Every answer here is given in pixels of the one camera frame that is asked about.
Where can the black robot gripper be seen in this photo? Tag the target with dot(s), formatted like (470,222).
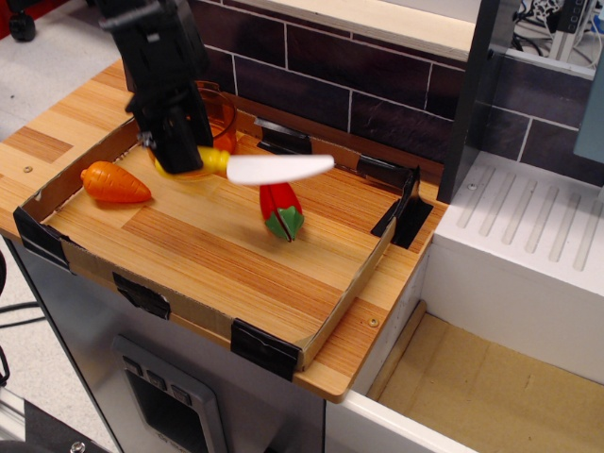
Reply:
(162,50)

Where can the yellow handled white toy knife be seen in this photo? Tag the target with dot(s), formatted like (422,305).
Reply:
(254,170)

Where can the transparent orange plastic pot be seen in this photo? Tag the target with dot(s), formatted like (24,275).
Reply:
(221,113)

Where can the cardboard fence with black tape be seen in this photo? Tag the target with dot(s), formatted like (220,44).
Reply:
(314,307)

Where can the orange toy carrot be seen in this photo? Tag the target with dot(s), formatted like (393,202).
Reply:
(107,182)

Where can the red toy chili pepper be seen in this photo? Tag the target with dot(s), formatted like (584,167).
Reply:
(281,210)

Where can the black caster wheel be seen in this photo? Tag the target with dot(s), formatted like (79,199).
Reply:
(21,27)

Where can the grey toy oven front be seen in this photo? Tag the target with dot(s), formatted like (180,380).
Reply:
(159,387)

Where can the white toy sink unit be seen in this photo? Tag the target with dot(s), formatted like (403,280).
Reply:
(496,344)

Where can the dark grey vertical post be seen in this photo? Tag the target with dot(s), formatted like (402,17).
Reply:
(454,165)

